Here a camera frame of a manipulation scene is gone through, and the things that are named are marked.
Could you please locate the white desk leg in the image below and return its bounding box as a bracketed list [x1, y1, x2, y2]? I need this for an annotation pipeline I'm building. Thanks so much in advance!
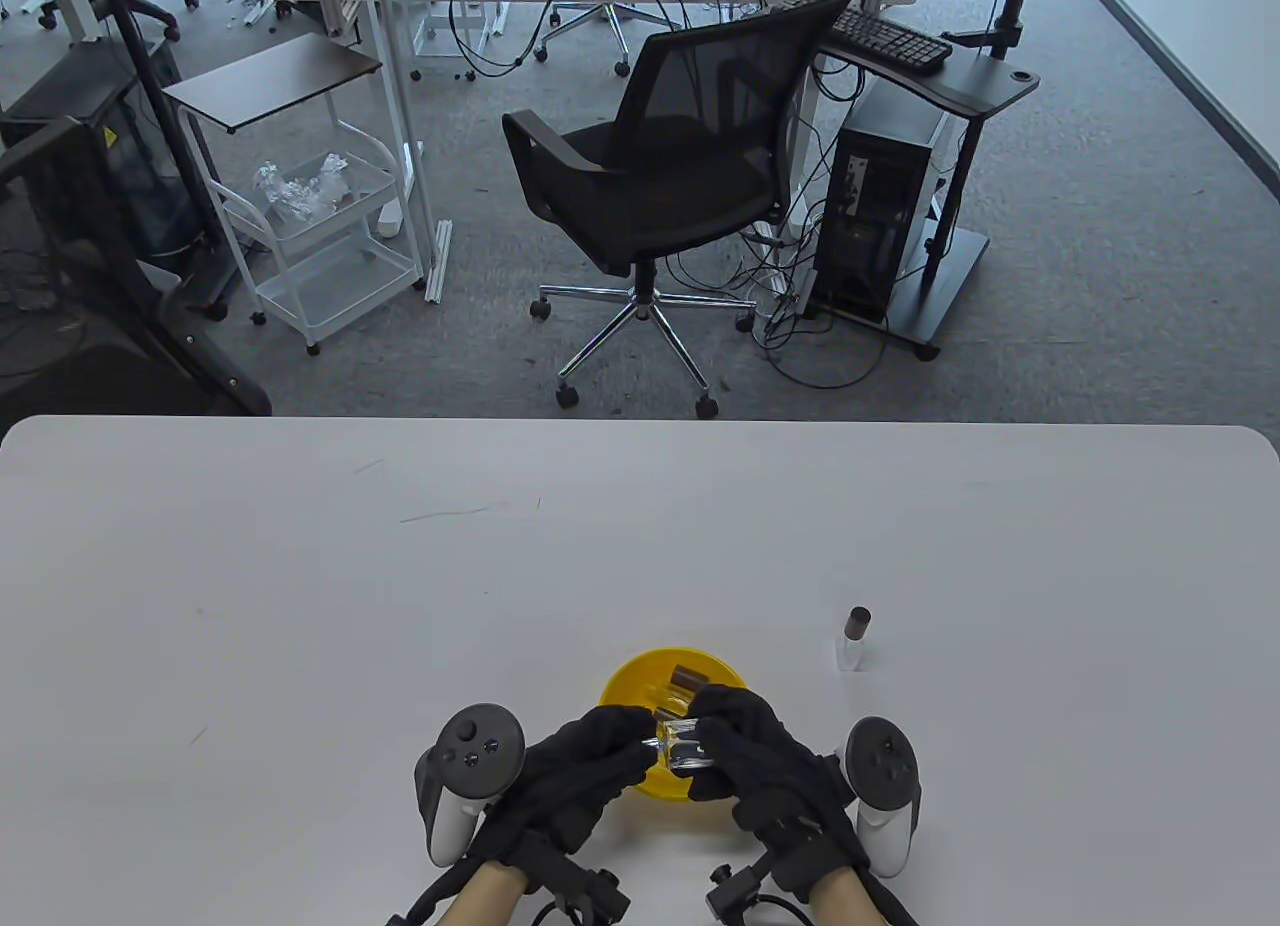
[45, 0, 103, 45]

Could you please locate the office chair with white base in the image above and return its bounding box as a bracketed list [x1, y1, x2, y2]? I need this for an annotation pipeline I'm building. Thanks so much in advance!
[533, 1, 633, 77]

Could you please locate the black swivel chair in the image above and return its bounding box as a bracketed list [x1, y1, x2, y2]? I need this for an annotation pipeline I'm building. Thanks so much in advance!
[38, 0, 183, 45]

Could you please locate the tangle of black cables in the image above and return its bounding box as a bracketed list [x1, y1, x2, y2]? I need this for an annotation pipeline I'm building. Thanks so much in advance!
[735, 191, 893, 392]

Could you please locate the person's right forearm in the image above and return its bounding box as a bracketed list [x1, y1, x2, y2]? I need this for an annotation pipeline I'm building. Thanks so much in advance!
[805, 866, 891, 926]

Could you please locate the black mesh office chair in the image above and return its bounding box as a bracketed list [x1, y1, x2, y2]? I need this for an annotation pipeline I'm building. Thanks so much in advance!
[502, 0, 859, 419]

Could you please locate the black and white controller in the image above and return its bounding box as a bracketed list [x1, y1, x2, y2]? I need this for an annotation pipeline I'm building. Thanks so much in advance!
[414, 704, 527, 867]
[845, 717, 922, 879]

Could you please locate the person's left hand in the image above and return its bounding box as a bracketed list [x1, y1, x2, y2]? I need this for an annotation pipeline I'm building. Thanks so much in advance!
[468, 704, 661, 872]

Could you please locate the black stand pole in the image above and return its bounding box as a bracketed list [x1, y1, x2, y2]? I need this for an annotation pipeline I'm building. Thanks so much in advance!
[90, 0, 233, 319]

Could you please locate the person's right hand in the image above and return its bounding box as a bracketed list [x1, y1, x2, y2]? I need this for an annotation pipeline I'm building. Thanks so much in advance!
[688, 686, 871, 892]

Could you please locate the black machine enclosure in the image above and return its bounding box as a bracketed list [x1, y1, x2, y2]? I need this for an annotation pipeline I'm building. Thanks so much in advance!
[0, 61, 273, 419]

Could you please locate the yellow bowl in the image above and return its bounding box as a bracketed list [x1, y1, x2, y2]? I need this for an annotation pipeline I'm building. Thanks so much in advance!
[600, 649, 751, 802]

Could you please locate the black keyboard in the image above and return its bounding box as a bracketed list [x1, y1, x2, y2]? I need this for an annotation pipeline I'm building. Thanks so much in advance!
[826, 6, 954, 77]

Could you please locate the black computer tower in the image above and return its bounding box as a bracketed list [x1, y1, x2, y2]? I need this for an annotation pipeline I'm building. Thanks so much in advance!
[813, 78, 949, 327]

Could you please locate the black computer cart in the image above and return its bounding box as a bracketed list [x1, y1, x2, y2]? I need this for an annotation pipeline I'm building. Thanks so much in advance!
[800, 34, 1041, 360]

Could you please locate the crumpled clear plastic wrap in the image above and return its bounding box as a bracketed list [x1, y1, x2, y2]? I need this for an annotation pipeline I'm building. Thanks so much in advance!
[254, 152, 353, 219]

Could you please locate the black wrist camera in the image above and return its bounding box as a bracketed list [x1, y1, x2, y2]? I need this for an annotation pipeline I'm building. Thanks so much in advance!
[515, 834, 633, 924]
[705, 861, 793, 924]

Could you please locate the white rolling cart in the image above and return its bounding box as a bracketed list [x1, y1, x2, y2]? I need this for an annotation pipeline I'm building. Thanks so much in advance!
[205, 121, 429, 357]

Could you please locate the person's left forearm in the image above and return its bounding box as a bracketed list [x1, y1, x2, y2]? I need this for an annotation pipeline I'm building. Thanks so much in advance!
[435, 861, 531, 926]

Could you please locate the aluminium profile bar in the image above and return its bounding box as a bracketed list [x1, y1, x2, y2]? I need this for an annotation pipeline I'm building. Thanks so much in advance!
[424, 219, 454, 304]

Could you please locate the dark brown side table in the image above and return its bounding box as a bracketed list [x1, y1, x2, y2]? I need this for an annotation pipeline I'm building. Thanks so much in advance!
[162, 33, 385, 136]

